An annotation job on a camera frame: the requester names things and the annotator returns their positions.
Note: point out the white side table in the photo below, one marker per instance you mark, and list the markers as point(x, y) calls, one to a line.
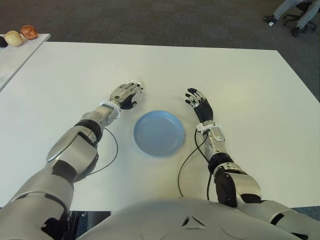
point(15, 60)

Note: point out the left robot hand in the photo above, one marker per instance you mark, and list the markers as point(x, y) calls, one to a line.
point(123, 93)

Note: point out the pale bread roll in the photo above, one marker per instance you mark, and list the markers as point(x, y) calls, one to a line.
point(14, 38)

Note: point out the dark bread roll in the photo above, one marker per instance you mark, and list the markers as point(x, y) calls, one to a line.
point(3, 42)

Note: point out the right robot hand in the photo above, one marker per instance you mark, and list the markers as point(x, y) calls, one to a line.
point(205, 111)

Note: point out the grey robot torso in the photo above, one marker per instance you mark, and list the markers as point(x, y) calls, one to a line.
point(160, 220)

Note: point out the blue plastic plate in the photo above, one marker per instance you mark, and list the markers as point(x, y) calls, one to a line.
point(158, 133)

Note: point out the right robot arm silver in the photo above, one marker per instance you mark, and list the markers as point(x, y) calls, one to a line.
point(240, 185)

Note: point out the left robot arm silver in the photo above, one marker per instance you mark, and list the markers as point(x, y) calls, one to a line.
point(72, 147)

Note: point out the black office chair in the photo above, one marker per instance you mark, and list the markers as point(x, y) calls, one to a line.
point(291, 17)

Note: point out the reddish brown bread roll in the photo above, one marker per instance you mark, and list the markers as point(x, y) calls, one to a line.
point(28, 32)

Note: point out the seated person grey trousers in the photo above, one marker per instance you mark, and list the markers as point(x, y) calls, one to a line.
point(282, 8)

